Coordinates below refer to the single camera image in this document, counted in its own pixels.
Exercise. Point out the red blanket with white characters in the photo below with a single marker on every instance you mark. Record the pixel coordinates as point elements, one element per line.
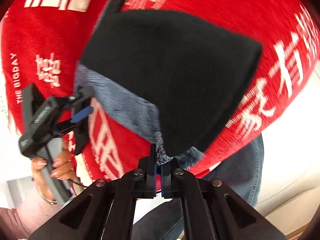
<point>43,40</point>

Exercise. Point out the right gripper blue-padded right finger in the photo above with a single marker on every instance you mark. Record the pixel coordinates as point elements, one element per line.
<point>169,188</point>

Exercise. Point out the pink sleeve forearm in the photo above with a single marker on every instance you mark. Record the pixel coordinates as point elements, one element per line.
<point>33,212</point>

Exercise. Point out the black pants with grey waistband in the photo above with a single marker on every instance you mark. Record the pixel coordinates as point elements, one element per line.
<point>170,77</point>

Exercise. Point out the person's blue jeans legs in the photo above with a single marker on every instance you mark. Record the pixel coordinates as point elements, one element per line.
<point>241,172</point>

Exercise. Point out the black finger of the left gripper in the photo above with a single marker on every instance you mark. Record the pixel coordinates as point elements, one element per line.
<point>83,97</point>

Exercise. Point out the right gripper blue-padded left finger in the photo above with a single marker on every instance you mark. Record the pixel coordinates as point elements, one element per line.
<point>147,186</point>

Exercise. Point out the person's left hand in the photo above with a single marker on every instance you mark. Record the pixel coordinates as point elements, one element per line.
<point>62,166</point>

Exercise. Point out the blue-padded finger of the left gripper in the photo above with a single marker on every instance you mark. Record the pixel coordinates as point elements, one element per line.
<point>81,115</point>

